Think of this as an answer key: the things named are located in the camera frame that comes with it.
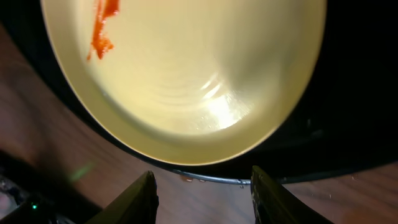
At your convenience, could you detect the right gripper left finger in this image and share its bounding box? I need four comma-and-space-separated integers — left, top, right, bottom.
86, 171, 159, 224

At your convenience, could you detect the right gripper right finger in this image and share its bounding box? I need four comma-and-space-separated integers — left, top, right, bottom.
251, 166, 330, 224

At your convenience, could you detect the yellow plate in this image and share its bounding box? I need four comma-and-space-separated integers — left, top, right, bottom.
40, 0, 327, 166

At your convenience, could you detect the black round tray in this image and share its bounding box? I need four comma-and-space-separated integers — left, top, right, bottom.
1, 1, 397, 183

